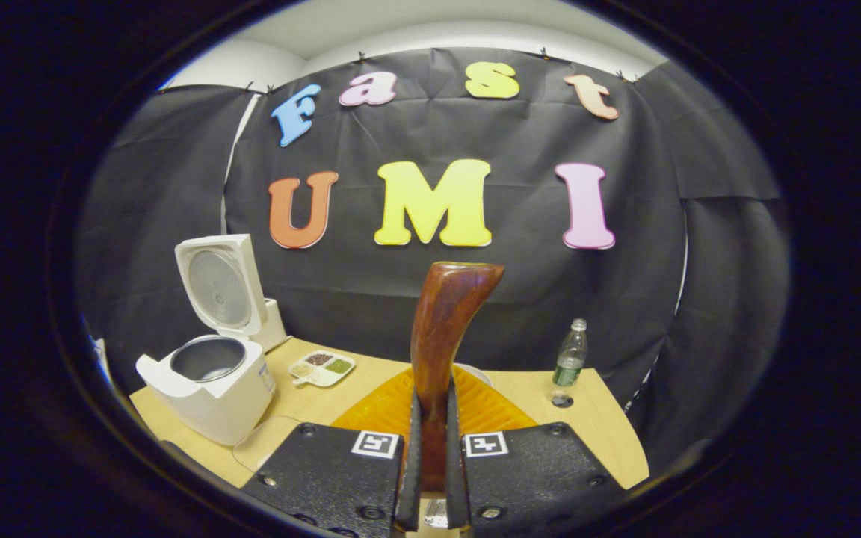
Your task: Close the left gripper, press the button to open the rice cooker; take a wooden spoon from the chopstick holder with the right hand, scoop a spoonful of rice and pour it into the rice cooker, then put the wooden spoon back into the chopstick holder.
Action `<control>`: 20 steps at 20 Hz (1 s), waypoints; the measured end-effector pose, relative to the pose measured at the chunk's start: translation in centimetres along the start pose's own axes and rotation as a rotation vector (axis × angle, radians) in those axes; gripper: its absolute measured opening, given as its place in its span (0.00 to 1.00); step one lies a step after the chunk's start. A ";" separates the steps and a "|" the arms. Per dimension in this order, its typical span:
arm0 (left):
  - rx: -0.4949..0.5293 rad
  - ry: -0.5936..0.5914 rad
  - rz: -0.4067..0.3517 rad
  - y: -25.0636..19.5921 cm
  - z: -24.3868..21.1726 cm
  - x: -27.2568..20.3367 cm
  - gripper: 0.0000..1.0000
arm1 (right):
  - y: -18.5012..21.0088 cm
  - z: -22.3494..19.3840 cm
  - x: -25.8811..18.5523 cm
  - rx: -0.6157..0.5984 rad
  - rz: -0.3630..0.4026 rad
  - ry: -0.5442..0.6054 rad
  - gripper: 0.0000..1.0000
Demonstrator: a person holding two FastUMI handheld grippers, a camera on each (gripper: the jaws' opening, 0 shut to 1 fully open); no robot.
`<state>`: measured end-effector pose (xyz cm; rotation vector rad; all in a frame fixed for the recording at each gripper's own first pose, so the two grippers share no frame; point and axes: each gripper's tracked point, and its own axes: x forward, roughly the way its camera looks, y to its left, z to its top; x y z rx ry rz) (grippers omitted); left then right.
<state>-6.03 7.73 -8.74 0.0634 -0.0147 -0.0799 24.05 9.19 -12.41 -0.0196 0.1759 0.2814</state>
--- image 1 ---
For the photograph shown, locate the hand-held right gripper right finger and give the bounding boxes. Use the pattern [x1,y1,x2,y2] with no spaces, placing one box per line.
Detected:
[445,366,626,538]

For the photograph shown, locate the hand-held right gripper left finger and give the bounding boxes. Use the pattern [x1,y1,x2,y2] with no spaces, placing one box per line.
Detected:
[240,366,424,538]

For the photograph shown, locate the brown wooden spoon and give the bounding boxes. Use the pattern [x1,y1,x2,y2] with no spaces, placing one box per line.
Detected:
[410,262,506,494]

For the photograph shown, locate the white rice cooker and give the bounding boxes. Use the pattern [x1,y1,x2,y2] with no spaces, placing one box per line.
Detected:
[135,234,278,447]

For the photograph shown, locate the white plate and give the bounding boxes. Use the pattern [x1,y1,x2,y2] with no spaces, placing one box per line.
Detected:
[453,362,493,386]

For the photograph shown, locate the white divided condiment tray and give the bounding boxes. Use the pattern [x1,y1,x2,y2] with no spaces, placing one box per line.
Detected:
[288,351,357,388]

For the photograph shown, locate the clear plastic water bottle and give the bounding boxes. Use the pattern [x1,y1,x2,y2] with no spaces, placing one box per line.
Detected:
[552,319,588,389]

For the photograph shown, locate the black backdrop cloth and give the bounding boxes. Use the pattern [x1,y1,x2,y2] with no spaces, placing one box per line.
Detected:
[75,46,791,479]

